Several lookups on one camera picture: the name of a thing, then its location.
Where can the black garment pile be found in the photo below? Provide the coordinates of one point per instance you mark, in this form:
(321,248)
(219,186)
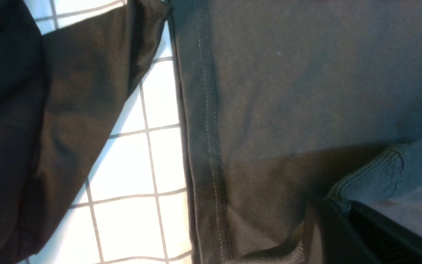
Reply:
(60,96)

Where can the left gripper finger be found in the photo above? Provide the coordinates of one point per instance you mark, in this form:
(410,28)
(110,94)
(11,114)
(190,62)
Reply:
(359,236)

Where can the gray long-sleeve top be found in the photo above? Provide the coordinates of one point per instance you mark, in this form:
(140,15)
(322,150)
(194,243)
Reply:
(284,101)

